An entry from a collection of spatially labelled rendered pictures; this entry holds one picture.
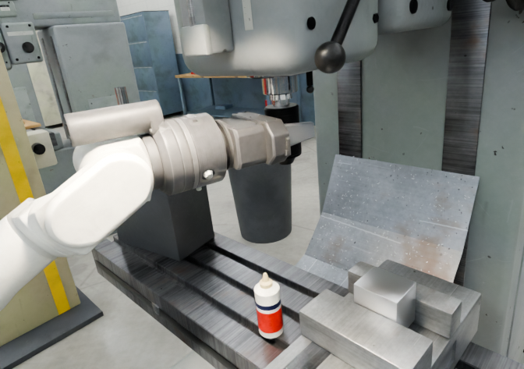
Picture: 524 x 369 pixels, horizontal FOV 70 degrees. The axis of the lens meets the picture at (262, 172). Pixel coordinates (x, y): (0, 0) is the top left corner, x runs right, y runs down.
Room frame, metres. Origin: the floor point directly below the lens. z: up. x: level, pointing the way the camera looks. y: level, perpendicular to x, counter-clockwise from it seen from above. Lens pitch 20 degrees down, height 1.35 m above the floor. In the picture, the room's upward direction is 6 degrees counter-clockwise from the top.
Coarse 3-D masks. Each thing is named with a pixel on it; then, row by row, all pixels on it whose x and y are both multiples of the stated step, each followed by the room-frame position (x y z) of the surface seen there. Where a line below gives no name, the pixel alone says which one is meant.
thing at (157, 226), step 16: (160, 192) 0.73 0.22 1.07; (192, 192) 0.78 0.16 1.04; (144, 208) 0.77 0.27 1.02; (160, 208) 0.74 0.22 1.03; (176, 208) 0.74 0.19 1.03; (192, 208) 0.77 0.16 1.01; (208, 208) 0.81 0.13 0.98; (128, 224) 0.81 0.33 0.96; (144, 224) 0.78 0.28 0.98; (160, 224) 0.74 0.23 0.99; (176, 224) 0.73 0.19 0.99; (192, 224) 0.77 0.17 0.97; (208, 224) 0.81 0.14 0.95; (128, 240) 0.82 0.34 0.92; (144, 240) 0.79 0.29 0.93; (160, 240) 0.75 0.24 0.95; (176, 240) 0.72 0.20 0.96; (192, 240) 0.76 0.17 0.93; (208, 240) 0.80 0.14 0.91; (176, 256) 0.73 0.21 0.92
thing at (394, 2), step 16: (384, 0) 0.51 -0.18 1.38; (400, 0) 0.50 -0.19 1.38; (416, 0) 0.52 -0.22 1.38; (432, 0) 0.56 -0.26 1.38; (448, 0) 0.60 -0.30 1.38; (384, 16) 0.51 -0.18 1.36; (400, 16) 0.50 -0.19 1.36; (416, 16) 0.53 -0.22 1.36; (432, 16) 0.57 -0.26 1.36; (448, 16) 0.61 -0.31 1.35; (384, 32) 0.52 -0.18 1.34
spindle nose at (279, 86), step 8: (264, 80) 0.50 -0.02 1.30; (272, 80) 0.49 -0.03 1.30; (280, 80) 0.49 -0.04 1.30; (288, 80) 0.49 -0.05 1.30; (296, 80) 0.50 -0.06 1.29; (264, 88) 0.50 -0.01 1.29; (272, 88) 0.49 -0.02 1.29; (280, 88) 0.49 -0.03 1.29; (288, 88) 0.49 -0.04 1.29; (296, 88) 0.50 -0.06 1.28
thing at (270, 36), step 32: (256, 0) 0.41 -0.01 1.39; (288, 0) 0.39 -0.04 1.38; (320, 0) 0.41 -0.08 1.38; (256, 32) 0.41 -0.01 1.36; (288, 32) 0.39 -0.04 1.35; (320, 32) 0.41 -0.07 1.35; (352, 32) 0.45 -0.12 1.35; (192, 64) 0.50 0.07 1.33; (224, 64) 0.45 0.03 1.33; (256, 64) 0.42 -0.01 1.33; (288, 64) 0.39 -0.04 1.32
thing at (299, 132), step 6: (288, 126) 0.48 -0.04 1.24; (294, 126) 0.48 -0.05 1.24; (300, 126) 0.49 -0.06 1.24; (306, 126) 0.49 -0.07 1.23; (312, 126) 0.49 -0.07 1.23; (294, 132) 0.48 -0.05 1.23; (300, 132) 0.48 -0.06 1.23; (306, 132) 0.49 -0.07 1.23; (312, 132) 0.49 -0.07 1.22; (294, 138) 0.48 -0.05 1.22; (300, 138) 0.48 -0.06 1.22; (306, 138) 0.49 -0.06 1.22; (294, 144) 0.48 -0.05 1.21
